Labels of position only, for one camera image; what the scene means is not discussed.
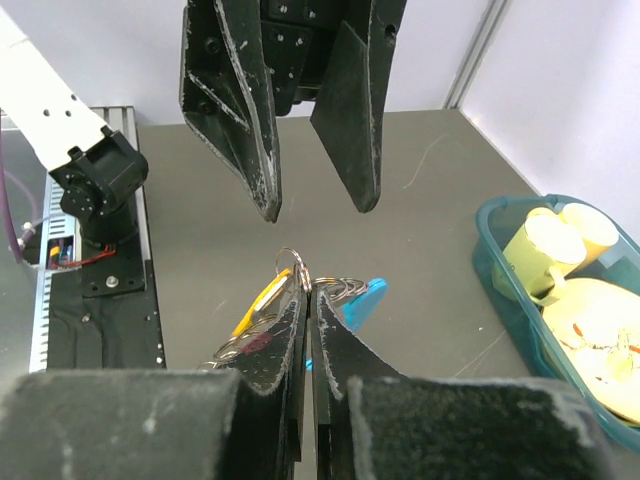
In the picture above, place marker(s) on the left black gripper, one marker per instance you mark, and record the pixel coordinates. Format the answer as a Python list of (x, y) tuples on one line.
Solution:
[(337, 53)]

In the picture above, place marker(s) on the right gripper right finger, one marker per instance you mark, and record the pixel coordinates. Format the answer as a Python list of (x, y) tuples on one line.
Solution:
[(373, 422)]

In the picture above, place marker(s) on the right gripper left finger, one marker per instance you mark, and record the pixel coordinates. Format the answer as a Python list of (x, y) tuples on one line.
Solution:
[(240, 421)]

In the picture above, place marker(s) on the small yellow tag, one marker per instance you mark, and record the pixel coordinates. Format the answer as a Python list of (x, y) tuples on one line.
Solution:
[(266, 297)]

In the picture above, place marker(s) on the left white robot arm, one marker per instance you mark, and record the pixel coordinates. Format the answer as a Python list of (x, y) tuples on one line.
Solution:
[(94, 163)]

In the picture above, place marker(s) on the teal plastic tub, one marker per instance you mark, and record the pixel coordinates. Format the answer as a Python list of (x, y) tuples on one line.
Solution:
[(497, 221)]

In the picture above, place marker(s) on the front yellow-green mug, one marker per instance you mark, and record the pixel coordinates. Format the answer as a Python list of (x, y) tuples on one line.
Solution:
[(541, 254)]

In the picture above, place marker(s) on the floral peach plate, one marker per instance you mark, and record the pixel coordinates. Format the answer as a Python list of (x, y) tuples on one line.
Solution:
[(596, 323)]

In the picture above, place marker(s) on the rear yellow mug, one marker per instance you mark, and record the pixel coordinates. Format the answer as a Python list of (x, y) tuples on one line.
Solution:
[(597, 231)]

